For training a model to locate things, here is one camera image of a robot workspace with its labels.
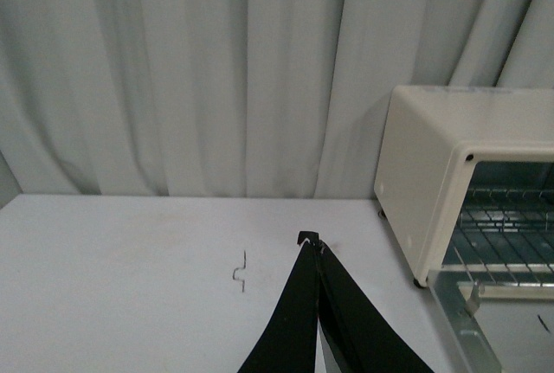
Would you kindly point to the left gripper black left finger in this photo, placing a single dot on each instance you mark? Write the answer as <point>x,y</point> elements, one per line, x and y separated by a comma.
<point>289,341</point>

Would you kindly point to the metal wire oven rack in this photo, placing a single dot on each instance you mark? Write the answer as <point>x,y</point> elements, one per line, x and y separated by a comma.
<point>503,237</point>

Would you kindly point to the grey curtain backdrop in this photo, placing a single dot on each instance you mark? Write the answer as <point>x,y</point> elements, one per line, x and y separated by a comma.
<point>239,98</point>

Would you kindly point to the cream Toshiba toaster oven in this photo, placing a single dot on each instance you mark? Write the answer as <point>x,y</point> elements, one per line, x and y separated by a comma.
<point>438,141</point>

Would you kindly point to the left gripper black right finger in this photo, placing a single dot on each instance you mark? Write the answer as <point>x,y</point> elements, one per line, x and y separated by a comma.
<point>357,337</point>

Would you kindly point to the glass oven door with handle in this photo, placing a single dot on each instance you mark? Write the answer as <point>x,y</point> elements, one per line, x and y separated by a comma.
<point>497,326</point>

